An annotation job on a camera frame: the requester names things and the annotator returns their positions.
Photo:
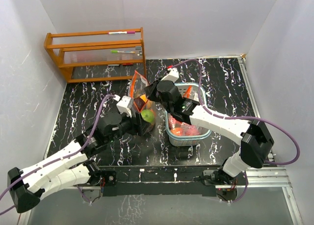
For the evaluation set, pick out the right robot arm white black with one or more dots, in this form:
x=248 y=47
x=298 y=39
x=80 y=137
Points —
x=252 y=135

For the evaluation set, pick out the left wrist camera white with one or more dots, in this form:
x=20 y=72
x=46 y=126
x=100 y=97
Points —
x=125 y=105

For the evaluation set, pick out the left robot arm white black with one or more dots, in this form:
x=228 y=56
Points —
x=73 y=165

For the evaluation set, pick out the green apple toy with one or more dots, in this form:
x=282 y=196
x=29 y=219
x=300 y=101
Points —
x=148 y=116

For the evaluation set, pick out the yellow lemon toy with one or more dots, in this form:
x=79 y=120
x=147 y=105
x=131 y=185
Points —
x=144 y=98

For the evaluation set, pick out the green marker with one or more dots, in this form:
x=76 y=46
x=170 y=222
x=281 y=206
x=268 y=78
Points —
x=125 y=52

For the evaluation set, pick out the pink white marker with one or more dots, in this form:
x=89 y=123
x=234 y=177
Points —
x=121 y=32

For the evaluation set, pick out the light blue plastic basket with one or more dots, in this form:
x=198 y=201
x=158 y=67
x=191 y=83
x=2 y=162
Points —
x=186 y=141

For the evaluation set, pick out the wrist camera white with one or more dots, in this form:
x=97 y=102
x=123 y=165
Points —
x=125 y=105
x=172 y=75

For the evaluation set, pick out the wooden shelf rack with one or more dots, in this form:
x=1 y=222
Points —
x=81 y=49

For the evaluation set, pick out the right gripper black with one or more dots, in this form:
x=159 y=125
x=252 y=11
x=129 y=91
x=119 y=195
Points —
x=150 y=90

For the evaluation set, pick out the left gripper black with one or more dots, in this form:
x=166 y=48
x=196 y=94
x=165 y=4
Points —
x=138 y=125

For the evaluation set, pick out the orange persimmon toy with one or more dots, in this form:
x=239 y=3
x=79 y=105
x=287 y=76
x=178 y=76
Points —
x=149 y=127

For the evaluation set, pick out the clear zip bag orange zipper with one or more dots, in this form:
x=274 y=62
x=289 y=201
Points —
x=136 y=89

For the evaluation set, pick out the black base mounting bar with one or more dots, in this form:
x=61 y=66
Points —
x=158 y=180

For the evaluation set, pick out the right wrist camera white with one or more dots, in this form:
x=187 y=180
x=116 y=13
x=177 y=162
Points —
x=172 y=75

